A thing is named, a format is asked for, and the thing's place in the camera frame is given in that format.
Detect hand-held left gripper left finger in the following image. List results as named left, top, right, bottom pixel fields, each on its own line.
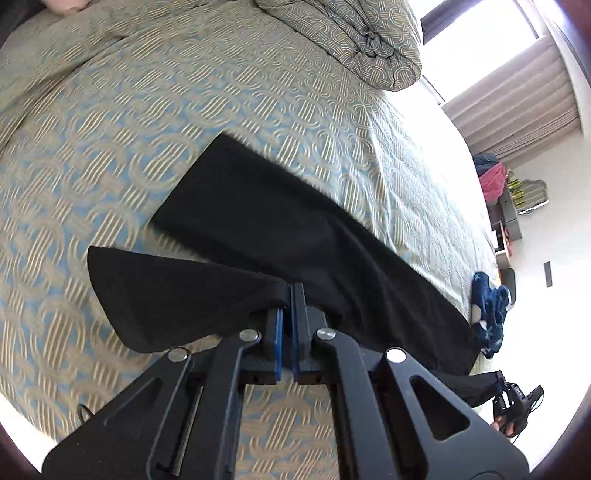
left=42, top=306, right=284, bottom=480

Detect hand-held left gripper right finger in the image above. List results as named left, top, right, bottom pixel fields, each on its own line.
left=291, top=283, right=531, bottom=480

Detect black pants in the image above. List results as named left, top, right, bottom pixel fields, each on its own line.
left=88, top=133, right=505, bottom=408

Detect blue patterned garment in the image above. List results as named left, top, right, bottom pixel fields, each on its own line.
left=470, top=271, right=512, bottom=360

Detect grey side cabinet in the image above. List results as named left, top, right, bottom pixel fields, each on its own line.
left=488, top=188, right=523, bottom=243

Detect pink clothes pile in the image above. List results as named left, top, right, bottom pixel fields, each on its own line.
left=473, top=154, right=509, bottom=204

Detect bed with patterned bedspread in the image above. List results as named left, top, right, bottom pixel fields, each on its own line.
left=0, top=0, right=502, bottom=480

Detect beige curtain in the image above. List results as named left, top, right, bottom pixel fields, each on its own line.
left=441, top=39, right=581, bottom=161

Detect folded patterned quilt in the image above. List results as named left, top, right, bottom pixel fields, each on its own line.
left=255, top=0, right=424, bottom=92

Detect window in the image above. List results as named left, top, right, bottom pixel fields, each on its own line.
left=406, top=0, right=552, bottom=108

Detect pink pillow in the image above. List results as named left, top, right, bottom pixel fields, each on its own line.
left=44, top=0, right=92, bottom=16

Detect white wire rack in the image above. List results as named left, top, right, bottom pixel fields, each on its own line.
left=521, top=179, right=550, bottom=216

